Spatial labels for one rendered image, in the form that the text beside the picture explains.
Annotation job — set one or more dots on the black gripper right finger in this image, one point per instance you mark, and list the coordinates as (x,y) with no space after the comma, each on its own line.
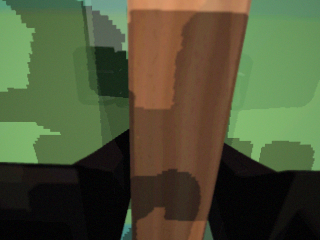
(252,201)

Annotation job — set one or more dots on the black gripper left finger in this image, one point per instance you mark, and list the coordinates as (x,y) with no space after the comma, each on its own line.
(91,195)

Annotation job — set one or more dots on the brown wooden board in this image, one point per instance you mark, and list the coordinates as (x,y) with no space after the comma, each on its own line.
(183,59)

